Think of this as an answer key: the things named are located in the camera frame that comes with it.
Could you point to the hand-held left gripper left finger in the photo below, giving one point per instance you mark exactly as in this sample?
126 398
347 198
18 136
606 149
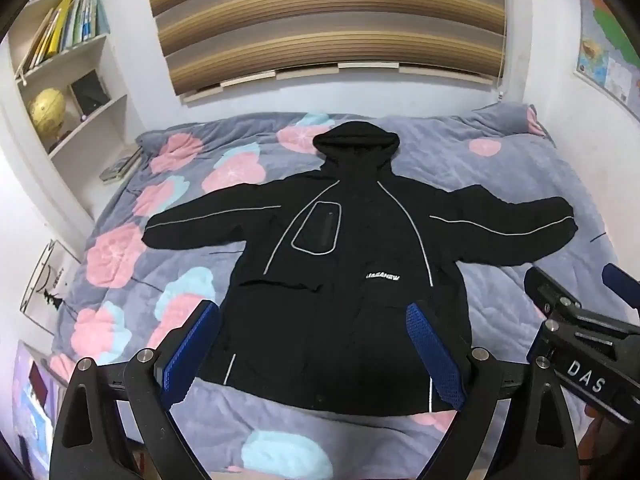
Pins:
192 342

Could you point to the row of colourful books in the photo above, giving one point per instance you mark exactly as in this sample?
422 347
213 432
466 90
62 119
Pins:
60 30

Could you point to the small stack of books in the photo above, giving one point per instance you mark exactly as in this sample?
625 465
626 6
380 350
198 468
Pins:
122 165

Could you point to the black hooded jacket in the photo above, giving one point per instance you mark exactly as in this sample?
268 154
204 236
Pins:
350 270

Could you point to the yellow globe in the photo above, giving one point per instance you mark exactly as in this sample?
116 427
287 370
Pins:
47 110

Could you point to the grey floral pillow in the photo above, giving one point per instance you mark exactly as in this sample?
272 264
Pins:
505 116

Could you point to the wall map poster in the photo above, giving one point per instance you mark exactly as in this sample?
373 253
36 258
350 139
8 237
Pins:
607 55

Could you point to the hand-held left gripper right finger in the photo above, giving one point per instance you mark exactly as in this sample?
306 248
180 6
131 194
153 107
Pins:
434 355

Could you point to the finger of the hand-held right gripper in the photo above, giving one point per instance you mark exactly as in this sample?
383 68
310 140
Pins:
550 290
622 282

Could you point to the purple wall poster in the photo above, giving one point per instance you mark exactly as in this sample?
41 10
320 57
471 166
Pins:
32 400

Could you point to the white bookshelf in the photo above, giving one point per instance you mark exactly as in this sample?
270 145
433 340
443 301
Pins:
100 125

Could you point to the striped brown window blind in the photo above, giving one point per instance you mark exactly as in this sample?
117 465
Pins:
325 25

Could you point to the white line drawing picture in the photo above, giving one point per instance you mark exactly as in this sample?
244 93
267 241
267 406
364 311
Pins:
47 285

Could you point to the grey floral blanket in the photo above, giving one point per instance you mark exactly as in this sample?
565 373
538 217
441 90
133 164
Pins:
500 200

